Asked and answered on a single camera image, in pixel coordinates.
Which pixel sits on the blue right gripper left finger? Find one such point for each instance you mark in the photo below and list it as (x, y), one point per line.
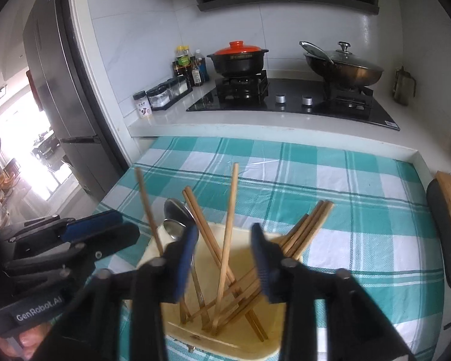
(178, 256)

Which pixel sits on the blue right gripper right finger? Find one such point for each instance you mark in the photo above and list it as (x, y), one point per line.
(274, 270)

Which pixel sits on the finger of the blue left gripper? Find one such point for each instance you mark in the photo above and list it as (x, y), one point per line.
(89, 226)
(102, 244)

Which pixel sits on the wooden chopstick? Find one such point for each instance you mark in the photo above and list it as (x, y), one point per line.
(229, 223)
(147, 209)
(300, 314)
(293, 245)
(268, 255)
(229, 280)
(216, 252)

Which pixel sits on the steel spoon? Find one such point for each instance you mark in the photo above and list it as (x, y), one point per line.
(177, 218)
(198, 291)

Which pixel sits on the person's left hand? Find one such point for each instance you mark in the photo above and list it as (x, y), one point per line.
(27, 342)

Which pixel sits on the teal plaid tablecloth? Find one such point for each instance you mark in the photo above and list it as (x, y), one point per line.
(380, 228)

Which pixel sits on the white spice shaker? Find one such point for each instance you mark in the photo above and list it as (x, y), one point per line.
(142, 104)

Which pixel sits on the grey refrigerator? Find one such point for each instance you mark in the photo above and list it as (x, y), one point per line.
(65, 93)

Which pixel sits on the spice jar rack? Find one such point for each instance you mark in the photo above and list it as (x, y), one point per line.
(166, 94)

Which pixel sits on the black gas stove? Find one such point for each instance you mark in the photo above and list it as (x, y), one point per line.
(282, 95)

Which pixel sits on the sauce bottles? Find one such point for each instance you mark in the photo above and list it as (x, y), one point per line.
(191, 65)

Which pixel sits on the black pot orange lid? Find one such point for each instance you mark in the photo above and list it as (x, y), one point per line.
(239, 60)

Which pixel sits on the wok with glass lid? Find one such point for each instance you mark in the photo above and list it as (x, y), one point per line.
(341, 66)

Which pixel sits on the dark glass press jug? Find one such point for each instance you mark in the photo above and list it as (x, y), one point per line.
(405, 86)

